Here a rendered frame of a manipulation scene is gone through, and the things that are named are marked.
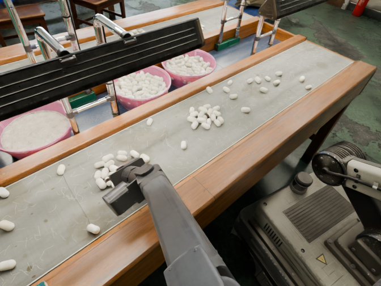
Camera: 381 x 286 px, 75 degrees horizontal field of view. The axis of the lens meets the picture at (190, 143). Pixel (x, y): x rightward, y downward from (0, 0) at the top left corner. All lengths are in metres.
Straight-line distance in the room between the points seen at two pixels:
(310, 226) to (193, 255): 0.93
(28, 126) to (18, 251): 0.47
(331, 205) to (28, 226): 1.10
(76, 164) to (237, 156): 0.52
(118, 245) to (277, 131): 0.65
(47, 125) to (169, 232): 0.77
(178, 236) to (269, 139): 0.67
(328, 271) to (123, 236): 0.73
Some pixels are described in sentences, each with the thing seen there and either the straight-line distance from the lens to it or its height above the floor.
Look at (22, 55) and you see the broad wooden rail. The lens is 1.45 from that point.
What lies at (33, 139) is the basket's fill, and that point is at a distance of 1.00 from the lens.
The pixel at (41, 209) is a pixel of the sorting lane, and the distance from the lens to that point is 0.81.
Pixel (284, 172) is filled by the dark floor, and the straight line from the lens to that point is 1.89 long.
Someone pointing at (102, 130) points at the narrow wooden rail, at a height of 0.76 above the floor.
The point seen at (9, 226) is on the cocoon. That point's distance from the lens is 0.80.
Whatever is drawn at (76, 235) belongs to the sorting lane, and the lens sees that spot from 0.74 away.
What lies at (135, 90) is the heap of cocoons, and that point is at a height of 0.74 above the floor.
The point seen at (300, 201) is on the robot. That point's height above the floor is 0.48.
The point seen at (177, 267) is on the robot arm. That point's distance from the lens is 0.24.
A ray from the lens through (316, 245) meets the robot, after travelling 1.11.
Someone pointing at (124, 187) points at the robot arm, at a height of 0.89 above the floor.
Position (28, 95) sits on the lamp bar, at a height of 1.07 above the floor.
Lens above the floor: 1.39
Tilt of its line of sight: 47 degrees down
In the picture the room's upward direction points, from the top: 6 degrees clockwise
